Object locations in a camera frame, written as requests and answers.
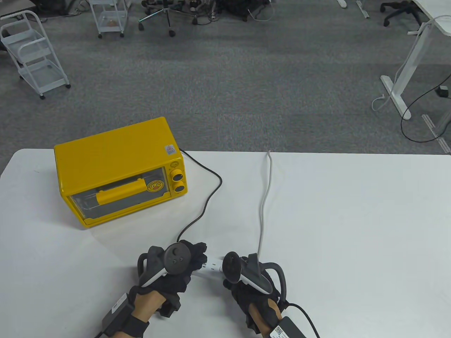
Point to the yellow toaster oven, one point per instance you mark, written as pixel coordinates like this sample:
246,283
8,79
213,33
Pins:
112,158

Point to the person's right forearm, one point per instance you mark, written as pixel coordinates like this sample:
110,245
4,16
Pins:
262,315

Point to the person's left forearm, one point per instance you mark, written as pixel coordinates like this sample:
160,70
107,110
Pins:
146,304

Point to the large white rolling cart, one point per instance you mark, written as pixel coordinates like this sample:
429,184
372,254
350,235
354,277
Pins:
38,70

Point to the person's left hand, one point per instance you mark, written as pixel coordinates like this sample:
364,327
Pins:
176,281

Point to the right glove tracking controller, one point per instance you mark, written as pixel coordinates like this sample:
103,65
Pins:
246,271

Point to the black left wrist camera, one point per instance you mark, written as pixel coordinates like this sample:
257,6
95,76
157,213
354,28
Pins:
116,313

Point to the left glove tracking controller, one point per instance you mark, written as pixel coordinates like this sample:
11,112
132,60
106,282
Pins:
174,260

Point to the black office chair base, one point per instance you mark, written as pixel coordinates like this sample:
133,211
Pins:
401,12

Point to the person's left fingers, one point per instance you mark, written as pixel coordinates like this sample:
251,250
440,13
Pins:
198,255

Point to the office chair with chrome base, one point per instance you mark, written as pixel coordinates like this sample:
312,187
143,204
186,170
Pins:
168,16

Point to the black power adapter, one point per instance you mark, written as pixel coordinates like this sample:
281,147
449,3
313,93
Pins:
442,92

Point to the small white rolling cart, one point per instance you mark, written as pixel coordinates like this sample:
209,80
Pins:
109,23

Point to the white desk foot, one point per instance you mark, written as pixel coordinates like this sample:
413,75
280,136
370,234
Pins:
361,7

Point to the metal floor rail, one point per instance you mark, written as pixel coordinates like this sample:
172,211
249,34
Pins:
437,133

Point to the person's right fingers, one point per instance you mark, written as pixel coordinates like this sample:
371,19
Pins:
229,285

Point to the white power strip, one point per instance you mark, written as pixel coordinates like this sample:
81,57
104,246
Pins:
211,265

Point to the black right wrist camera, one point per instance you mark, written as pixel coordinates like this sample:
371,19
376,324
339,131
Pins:
289,329

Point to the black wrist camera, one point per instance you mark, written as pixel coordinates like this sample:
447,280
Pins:
289,329
116,313

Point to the glove tracking controller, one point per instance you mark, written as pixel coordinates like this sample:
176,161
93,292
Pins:
174,260
246,271

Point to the white desk with leg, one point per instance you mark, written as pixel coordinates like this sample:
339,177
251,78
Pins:
412,56

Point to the person's right hand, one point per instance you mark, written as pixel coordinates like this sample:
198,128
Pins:
246,295

